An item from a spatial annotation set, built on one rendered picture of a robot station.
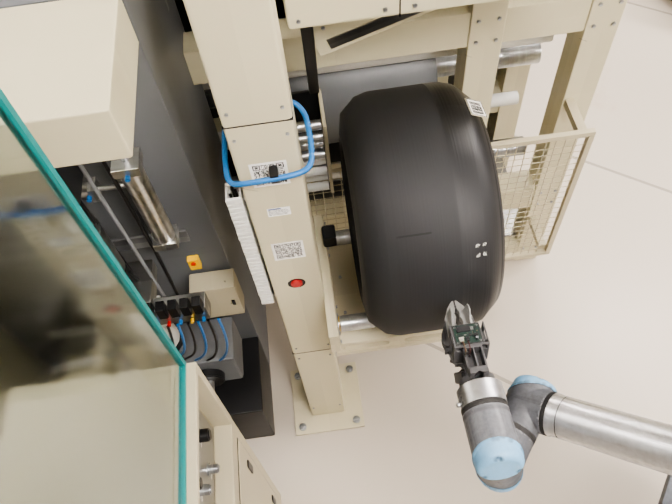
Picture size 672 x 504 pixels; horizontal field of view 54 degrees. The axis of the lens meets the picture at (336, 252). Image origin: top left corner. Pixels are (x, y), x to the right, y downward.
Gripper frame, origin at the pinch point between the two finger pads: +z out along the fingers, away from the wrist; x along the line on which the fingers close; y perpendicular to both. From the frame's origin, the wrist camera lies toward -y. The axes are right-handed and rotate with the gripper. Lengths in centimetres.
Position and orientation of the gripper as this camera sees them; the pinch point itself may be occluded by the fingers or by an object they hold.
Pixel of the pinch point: (454, 308)
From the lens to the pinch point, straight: 147.0
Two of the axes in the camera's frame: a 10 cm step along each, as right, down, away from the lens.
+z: -1.1, -7.7, 6.3
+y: -0.8, -6.2, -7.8
